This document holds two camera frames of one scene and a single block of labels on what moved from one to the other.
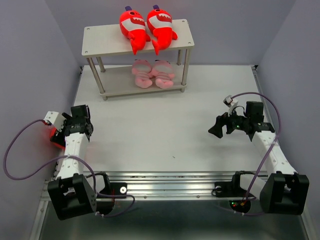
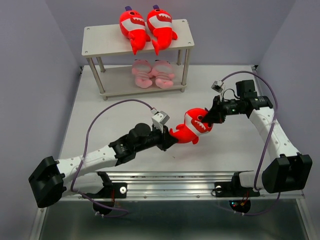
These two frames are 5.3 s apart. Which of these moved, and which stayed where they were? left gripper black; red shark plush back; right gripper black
Moved: left gripper black; right gripper black
Stayed: red shark plush back
